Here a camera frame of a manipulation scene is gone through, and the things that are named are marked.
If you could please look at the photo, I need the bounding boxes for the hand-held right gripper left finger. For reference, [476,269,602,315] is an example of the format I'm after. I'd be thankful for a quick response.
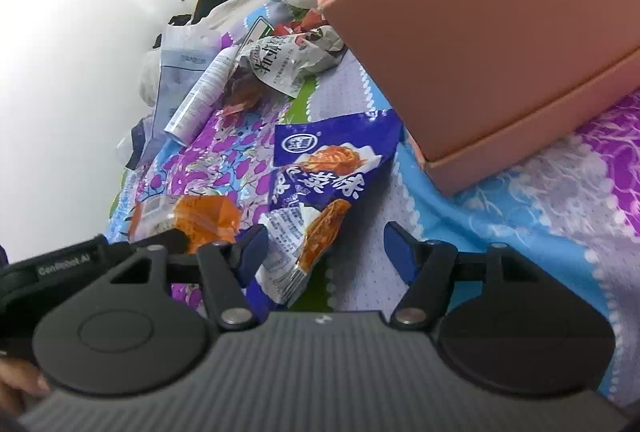
[107,224,271,330]

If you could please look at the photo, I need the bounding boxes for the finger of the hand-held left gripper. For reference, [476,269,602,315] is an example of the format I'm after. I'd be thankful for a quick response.
[135,229,191,258]

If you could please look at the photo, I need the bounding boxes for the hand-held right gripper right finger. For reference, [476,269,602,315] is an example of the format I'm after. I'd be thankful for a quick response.
[384,222,538,330]

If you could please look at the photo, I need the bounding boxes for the orange clear snack packet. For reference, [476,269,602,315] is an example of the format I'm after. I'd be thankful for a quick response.
[127,194,242,255]

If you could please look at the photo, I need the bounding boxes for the blue snack packet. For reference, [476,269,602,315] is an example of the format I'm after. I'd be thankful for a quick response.
[257,112,404,308]

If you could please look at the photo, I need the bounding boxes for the brown snack packet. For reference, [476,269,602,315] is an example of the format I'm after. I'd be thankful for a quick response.
[220,66,268,113]

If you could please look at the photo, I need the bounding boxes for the silver snack packet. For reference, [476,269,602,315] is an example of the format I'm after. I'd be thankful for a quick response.
[236,26,347,99]

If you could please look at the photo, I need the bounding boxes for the pink cardboard box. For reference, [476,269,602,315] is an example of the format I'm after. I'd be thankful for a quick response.
[314,0,640,199]

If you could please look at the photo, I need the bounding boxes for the person's left hand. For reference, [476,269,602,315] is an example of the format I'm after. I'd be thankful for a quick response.
[0,357,51,415]

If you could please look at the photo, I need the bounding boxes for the white spray bottle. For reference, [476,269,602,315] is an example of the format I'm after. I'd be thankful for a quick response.
[164,46,241,146]

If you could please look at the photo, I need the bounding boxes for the clear plastic bag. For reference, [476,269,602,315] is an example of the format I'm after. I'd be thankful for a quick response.
[116,24,236,170]

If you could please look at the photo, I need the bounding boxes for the small red snack packet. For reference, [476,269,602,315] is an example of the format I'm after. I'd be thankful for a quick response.
[272,8,328,35]

